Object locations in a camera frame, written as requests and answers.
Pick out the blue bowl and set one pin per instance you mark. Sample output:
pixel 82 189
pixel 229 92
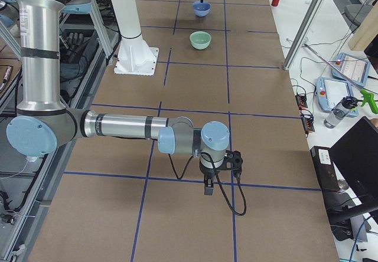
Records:
pixel 201 9

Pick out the green bowl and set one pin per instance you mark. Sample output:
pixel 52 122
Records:
pixel 200 40

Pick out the black computer box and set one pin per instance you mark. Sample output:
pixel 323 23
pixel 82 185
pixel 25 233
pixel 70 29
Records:
pixel 324 169

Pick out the black orange power strip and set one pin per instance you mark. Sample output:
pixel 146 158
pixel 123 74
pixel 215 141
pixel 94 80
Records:
pixel 307 119
pixel 301 100

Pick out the black orange power strip far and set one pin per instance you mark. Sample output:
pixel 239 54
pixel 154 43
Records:
pixel 301 100

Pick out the blue teach pendant near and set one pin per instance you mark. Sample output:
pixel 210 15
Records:
pixel 330 91

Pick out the blue teach pendant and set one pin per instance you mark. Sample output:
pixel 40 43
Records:
pixel 330 91
pixel 355 68

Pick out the black monitor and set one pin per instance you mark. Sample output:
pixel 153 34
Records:
pixel 355 156

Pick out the grey office chair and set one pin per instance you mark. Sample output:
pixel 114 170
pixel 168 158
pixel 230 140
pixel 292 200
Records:
pixel 356 13

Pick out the clear water bottle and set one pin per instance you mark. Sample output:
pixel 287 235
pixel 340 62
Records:
pixel 340 111

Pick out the wooden board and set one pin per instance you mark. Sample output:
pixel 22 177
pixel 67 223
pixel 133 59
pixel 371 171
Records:
pixel 366 32

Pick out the blue teach pendant far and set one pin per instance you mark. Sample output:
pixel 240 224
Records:
pixel 355 68

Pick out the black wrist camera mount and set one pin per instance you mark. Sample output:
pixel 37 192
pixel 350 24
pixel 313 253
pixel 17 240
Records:
pixel 233 162

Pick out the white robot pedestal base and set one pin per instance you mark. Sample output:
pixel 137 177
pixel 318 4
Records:
pixel 135 57

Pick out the aluminium frame post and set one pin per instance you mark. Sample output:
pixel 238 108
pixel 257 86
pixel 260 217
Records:
pixel 310 15

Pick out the green handled grabber tool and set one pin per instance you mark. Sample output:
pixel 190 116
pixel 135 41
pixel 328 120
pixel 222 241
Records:
pixel 368 95

